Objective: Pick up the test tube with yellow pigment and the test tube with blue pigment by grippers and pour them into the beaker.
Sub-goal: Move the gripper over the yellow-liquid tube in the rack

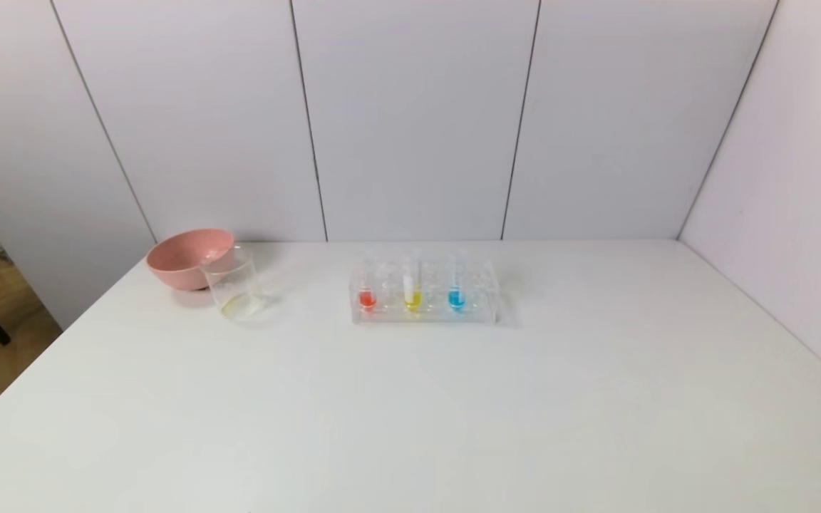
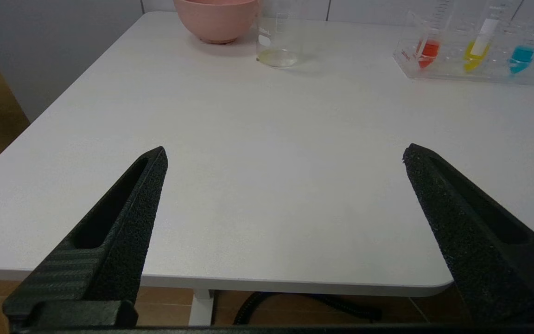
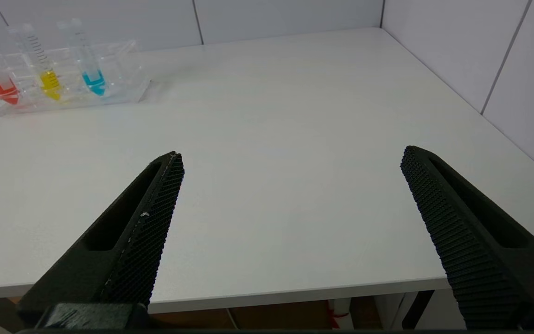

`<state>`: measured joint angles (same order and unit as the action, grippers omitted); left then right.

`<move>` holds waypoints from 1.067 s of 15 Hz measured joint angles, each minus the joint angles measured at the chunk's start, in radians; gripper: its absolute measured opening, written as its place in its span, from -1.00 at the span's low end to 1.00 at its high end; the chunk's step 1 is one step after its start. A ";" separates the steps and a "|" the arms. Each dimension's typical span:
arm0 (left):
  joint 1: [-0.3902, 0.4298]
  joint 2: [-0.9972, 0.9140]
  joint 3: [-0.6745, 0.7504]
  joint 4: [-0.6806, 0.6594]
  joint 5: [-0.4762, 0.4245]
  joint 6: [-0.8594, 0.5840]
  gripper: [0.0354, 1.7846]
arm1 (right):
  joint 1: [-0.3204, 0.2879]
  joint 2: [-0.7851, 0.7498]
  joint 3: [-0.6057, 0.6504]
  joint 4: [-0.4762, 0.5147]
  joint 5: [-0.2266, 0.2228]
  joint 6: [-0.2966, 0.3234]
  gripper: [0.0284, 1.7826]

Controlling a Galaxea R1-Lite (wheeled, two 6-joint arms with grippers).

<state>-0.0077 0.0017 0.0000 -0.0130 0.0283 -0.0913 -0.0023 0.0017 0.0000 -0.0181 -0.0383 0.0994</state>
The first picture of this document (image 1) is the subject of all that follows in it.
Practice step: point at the test tube with yellow pigment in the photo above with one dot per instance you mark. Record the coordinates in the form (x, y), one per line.
(412, 300)

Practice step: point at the test tube with red pigment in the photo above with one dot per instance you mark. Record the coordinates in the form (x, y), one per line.
(367, 300)

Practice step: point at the clear acrylic test tube rack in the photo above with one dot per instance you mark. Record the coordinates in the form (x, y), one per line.
(482, 293)

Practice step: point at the clear glass beaker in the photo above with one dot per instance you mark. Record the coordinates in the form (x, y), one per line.
(236, 288)

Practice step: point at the test tube with blue pigment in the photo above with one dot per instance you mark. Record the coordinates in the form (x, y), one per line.
(456, 299)

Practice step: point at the pink bowl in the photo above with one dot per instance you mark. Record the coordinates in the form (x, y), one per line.
(182, 265)

